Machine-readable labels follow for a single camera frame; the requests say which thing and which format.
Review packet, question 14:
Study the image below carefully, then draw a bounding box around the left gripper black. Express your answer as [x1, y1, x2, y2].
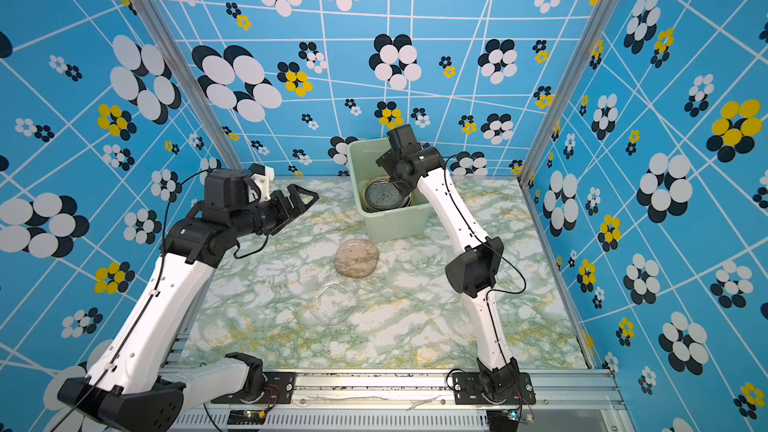
[233, 181, 320, 238]

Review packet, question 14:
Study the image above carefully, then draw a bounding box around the pink glass plate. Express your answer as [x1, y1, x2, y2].
[334, 239, 380, 278]

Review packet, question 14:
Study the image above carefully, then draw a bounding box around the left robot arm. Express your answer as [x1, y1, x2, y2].
[57, 164, 319, 431]

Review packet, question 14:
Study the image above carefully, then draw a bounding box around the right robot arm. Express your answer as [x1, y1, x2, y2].
[376, 125, 520, 404]

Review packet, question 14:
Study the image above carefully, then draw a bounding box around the light green plastic bin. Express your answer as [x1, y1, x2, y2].
[347, 138, 435, 243]

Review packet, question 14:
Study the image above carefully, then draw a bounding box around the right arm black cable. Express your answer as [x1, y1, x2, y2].
[443, 155, 528, 296]

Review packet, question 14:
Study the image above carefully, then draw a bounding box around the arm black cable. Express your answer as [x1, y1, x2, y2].
[443, 155, 528, 296]
[160, 169, 208, 265]

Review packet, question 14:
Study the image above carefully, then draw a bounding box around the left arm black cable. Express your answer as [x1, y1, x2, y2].
[160, 169, 208, 265]

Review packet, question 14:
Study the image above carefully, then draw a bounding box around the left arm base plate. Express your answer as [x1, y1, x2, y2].
[219, 371, 297, 405]

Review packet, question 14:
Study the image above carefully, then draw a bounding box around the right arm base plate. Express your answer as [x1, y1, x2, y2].
[445, 370, 537, 406]

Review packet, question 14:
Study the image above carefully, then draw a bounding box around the aluminium front rail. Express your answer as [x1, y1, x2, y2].
[167, 369, 635, 431]

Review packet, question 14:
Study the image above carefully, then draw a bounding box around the right aluminium corner post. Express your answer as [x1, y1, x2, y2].
[519, 0, 620, 186]

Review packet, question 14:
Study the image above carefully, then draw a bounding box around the aluminium corner post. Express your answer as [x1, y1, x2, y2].
[519, 0, 620, 186]
[132, 0, 243, 169]

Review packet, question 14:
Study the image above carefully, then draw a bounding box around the left aluminium corner post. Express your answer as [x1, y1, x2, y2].
[132, 0, 243, 169]

